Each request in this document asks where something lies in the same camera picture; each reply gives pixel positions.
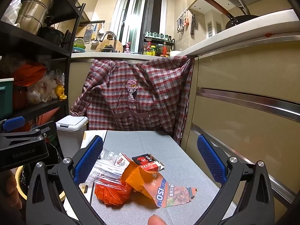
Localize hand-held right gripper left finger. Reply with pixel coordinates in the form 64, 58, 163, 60
26, 135, 107, 225

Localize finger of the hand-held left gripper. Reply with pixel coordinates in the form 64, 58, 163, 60
0, 117, 26, 134
29, 121, 58, 146

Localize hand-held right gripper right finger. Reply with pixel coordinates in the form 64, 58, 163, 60
194, 134, 275, 225

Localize clear zip bag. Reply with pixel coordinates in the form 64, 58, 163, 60
85, 149, 128, 185

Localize yellow basket with black bag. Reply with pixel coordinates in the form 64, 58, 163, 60
14, 142, 66, 203

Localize small white red carton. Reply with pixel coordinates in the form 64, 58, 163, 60
114, 152, 130, 168

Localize black red printed box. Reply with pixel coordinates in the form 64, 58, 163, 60
132, 153, 165, 172

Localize orange snack wrapper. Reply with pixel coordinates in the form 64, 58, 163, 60
121, 162, 197, 209

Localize person's left hand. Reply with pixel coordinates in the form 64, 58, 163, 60
0, 169, 23, 218

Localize person's right hand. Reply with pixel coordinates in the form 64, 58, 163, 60
148, 214, 167, 225

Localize orange cardboard box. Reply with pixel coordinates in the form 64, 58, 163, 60
23, 108, 60, 132

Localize white printed board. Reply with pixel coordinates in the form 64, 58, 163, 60
63, 130, 108, 218

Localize teal storage box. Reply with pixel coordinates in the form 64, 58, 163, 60
0, 78, 15, 120

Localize red container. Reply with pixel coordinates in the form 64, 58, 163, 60
13, 87, 27, 110

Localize white lidded bin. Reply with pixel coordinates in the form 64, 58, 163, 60
55, 115, 89, 160

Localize clear plastic food bags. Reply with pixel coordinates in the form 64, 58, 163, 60
26, 69, 65, 105

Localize yellow plastic bag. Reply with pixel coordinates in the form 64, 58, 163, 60
55, 84, 68, 100

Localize orange plastic bag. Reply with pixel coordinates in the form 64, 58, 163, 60
13, 63, 48, 87

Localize red plaid shirt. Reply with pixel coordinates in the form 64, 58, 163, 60
70, 56, 195, 146

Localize black shelving rack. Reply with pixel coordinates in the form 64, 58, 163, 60
0, 0, 86, 132

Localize stack of green bowls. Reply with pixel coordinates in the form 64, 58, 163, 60
72, 37, 86, 53

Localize beige kitchen cabinet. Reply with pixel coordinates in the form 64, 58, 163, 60
68, 36, 300, 216

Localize black cooking pot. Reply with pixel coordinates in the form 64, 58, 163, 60
39, 23, 65, 46

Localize steel grater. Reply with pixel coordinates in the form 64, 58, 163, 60
84, 25, 94, 44

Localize white plastic bag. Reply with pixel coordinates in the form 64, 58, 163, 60
1, 0, 25, 25

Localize steel kitchen faucet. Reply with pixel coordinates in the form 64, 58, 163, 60
100, 31, 118, 52

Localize steel stock pot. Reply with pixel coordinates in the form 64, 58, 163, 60
14, 0, 54, 35

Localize round wooden cutting board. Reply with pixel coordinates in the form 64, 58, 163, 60
96, 39, 123, 53

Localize row of condiment bottles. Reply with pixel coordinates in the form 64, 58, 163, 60
142, 42, 173, 57

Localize white countertop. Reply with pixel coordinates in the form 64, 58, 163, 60
70, 9, 300, 62

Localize black spice rack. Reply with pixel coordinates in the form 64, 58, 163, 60
142, 31, 175, 57

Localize row of green cups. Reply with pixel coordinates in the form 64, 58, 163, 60
144, 31, 173, 40

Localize hanging kitchen utensils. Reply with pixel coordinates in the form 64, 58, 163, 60
176, 10, 190, 33

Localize white framed glass door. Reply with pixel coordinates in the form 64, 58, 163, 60
115, 0, 164, 53

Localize wok with wooden handle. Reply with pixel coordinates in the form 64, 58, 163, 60
196, 0, 259, 30

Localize steel handled pan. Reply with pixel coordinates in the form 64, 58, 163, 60
233, 0, 251, 16

